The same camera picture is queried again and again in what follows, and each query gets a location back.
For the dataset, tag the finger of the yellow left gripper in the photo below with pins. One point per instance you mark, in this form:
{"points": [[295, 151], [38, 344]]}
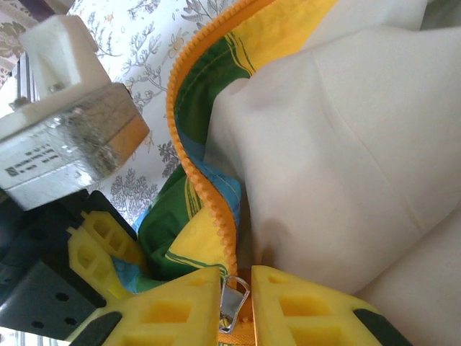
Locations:
{"points": [[124, 248], [93, 274]]}

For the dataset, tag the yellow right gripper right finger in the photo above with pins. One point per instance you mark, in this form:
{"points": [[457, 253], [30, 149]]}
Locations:
{"points": [[306, 317]]}

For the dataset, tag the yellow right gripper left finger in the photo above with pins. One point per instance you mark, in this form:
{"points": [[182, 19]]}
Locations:
{"points": [[180, 313]]}

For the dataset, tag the floral tablecloth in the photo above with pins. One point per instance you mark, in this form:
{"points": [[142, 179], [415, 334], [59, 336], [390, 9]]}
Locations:
{"points": [[144, 54]]}

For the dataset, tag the silver zipper pull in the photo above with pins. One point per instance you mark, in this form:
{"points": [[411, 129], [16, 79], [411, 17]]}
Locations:
{"points": [[230, 302]]}

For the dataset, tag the rainbow striped zip jacket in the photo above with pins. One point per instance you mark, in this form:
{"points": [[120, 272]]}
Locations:
{"points": [[324, 144]]}

